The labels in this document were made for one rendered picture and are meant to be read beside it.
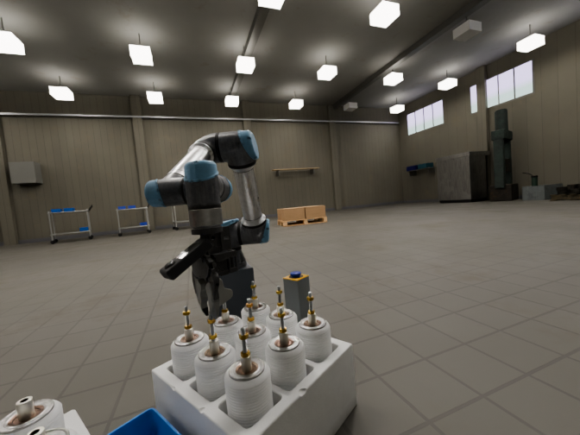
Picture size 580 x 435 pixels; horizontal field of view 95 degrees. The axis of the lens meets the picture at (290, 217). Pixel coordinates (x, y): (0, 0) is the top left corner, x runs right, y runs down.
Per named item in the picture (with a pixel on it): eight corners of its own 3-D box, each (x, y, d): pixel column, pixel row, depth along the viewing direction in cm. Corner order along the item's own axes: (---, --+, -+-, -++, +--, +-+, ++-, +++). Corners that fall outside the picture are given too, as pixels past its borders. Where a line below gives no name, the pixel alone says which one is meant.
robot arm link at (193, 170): (222, 163, 66) (211, 157, 58) (226, 206, 67) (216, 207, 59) (191, 166, 67) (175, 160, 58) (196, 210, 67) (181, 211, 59)
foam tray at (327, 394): (159, 433, 72) (150, 369, 71) (262, 360, 101) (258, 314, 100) (255, 545, 47) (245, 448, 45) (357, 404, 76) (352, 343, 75)
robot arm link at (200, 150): (192, 132, 108) (135, 180, 67) (219, 129, 108) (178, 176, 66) (200, 159, 114) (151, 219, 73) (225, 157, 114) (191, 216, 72)
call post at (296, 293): (289, 359, 100) (282, 278, 99) (301, 350, 106) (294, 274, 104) (305, 365, 96) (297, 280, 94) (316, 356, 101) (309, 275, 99)
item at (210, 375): (209, 450, 58) (200, 370, 57) (197, 421, 66) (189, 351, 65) (249, 425, 63) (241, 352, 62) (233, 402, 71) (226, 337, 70)
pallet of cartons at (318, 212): (315, 220, 751) (314, 205, 748) (330, 221, 669) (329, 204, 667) (274, 224, 711) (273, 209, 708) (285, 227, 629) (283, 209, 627)
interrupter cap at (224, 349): (204, 367, 58) (203, 364, 58) (194, 352, 65) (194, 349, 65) (236, 354, 63) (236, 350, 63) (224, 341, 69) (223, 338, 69)
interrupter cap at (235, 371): (227, 386, 52) (226, 382, 52) (230, 362, 59) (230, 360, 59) (266, 379, 53) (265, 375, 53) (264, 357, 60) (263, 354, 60)
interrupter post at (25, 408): (16, 419, 48) (14, 401, 47) (34, 410, 50) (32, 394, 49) (18, 425, 46) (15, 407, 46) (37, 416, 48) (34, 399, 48)
